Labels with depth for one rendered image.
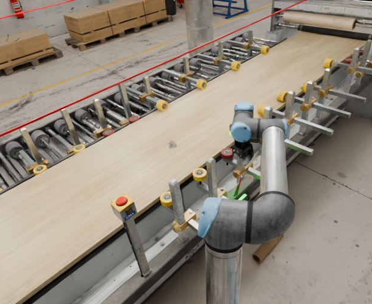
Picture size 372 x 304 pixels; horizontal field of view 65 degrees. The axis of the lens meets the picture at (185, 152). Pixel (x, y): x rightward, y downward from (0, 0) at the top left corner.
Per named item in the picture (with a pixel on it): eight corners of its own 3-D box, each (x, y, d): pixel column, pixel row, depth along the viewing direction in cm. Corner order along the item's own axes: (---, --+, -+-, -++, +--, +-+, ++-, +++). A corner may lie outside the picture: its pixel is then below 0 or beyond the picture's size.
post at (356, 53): (346, 101, 263) (360, 47, 233) (344, 102, 261) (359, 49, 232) (342, 99, 265) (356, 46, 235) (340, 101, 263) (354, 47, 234)
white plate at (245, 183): (253, 181, 188) (254, 170, 181) (227, 205, 174) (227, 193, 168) (252, 181, 188) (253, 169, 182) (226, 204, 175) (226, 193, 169)
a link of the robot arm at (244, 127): (257, 126, 121) (258, 111, 131) (229, 125, 124) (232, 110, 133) (256, 145, 127) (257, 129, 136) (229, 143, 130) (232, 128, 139)
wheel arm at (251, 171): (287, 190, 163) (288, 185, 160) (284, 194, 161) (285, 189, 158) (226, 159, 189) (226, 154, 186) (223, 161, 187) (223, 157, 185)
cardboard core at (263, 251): (283, 233, 227) (261, 259, 212) (283, 239, 232) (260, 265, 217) (275, 227, 232) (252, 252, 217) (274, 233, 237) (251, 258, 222)
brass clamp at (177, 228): (197, 219, 155) (196, 213, 152) (179, 236, 149) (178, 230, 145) (189, 213, 159) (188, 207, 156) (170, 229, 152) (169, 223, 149)
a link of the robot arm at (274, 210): (301, 228, 71) (288, 113, 126) (248, 221, 74) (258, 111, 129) (295, 260, 77) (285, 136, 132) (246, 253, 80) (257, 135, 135)
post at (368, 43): (357, 91, 276) (372, 39, 247) (356, 93, 274) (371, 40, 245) (354, 90, 278) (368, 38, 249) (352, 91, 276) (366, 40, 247)
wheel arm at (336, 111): (350, 116, 194) (351, 111, 192) (348, 119, 192) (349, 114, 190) (283, 96, 224) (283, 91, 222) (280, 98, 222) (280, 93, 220)
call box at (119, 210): (138, 213, 118) (134, 201, 114) (123, 224, 115) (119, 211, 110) (128, 205, 123) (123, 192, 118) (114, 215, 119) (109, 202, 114)
